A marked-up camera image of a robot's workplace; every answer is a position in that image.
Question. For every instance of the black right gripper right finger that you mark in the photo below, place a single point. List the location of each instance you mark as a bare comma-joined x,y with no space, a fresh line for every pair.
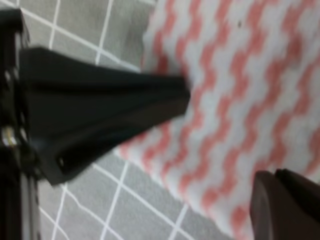
284,206

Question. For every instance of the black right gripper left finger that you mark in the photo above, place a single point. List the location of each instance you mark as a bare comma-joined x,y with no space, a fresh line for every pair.
76,112

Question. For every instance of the pink wavy striped towel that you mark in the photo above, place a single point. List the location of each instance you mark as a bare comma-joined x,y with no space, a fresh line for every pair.
253,70

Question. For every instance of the grey grid tablecloth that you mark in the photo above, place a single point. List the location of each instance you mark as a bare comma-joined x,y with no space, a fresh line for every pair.
113,200

